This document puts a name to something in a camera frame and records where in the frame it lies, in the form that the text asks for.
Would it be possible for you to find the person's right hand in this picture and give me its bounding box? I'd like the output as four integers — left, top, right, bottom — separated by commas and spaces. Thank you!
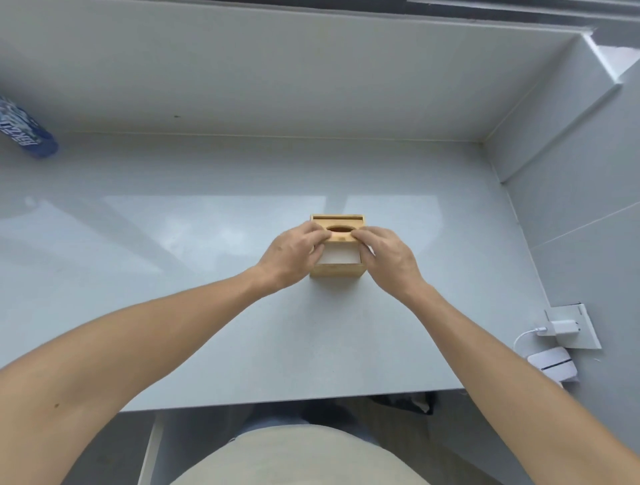
350, 226, 431, 306

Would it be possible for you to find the person's left hand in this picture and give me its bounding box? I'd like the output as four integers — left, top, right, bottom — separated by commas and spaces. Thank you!
255, 221, 334, 296

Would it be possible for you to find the wooden sliding lid with oval hole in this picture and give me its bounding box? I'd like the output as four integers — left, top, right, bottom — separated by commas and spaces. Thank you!
322, 223, 362, 245

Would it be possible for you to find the person's right forearm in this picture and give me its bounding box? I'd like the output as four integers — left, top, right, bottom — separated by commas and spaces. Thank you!
400, 282, 640, 485

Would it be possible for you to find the person's left forearm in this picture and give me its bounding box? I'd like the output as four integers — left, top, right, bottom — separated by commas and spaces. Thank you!
0, 265, 281, 485

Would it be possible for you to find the white tissue paper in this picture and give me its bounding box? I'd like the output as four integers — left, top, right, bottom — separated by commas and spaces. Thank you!
319, 248, 361, 264

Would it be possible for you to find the wooden tissue box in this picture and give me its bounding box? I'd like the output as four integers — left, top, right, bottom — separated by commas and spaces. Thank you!
309, 214, 369, 279

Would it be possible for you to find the white charger plug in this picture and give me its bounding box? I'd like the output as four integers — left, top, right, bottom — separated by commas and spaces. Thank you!
536, 320, 581, 338

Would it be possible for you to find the beige shirt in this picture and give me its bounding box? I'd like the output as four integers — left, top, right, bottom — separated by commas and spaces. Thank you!
170, 424, 419, 485

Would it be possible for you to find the white rounded device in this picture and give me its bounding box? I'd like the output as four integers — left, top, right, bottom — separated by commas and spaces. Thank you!
527, 347, 579, 386

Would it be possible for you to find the white table leg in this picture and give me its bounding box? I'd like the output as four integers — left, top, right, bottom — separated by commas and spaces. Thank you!
137, 415, 166, 485

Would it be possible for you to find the blue patterned bottle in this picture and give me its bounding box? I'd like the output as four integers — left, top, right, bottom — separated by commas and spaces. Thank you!
0, 95, 60, 160

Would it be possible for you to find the white charging cable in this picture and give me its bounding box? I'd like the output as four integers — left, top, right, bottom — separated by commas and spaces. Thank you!
513, 327, 549, 353

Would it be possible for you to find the white wall socket plate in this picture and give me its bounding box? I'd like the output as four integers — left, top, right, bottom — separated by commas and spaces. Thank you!
544, 303, 603, 350

